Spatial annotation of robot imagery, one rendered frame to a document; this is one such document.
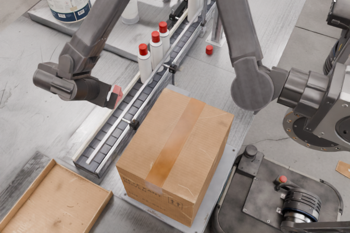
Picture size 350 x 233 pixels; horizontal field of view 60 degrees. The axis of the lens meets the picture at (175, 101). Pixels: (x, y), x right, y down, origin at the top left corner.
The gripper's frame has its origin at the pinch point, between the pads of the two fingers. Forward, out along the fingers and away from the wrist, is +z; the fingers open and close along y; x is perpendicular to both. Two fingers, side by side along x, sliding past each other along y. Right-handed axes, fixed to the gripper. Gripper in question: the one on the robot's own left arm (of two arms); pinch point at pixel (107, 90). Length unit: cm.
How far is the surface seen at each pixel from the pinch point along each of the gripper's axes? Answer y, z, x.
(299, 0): -43, 102, -69
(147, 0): 31, 71, -41
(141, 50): 4.2, 24.1, -14.7
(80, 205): 1.2, 9.2, 42.5
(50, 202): 11.3, 6.6, 45.4
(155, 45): 2.4, 31.9, -18.3
